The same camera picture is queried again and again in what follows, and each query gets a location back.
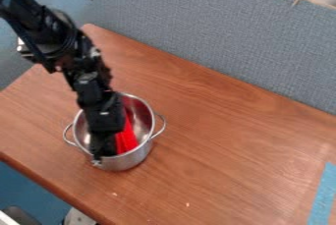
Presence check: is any dark object bottom left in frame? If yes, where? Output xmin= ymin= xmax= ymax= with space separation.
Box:
xmin=1 ymin=205 xmax=42 ymax=225

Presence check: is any red plastic block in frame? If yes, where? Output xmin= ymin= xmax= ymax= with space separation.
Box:
xmin=116 ymin=118 xmax=138 ymax=154

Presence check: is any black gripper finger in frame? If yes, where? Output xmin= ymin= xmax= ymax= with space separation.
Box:
xmin=89 ymin=133 xmax=117 ymax=166

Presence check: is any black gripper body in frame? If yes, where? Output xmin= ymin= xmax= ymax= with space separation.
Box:
xmin=77 ymin=90 xmax=126 ymax=136

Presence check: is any blue tape strip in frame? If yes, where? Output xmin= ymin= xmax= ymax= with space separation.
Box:
xmin=306 ymin=163 xmax=336 ymax=225

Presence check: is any white object under table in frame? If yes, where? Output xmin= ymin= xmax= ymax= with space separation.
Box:
xmin=62 ymin=208 xmax=97 ymax=225

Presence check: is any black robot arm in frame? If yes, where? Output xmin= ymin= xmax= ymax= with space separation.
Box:
xmin=0 ymin=0 xmax=126 ymax=164

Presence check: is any grey fabric divider panel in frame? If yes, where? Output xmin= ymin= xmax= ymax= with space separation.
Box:
xmin=90 ymin=0 xmax=336 ymax=115

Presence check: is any metal pot with handles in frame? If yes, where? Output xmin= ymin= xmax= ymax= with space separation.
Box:
xmin=62 ymin=92 xmax=166 ymax=172

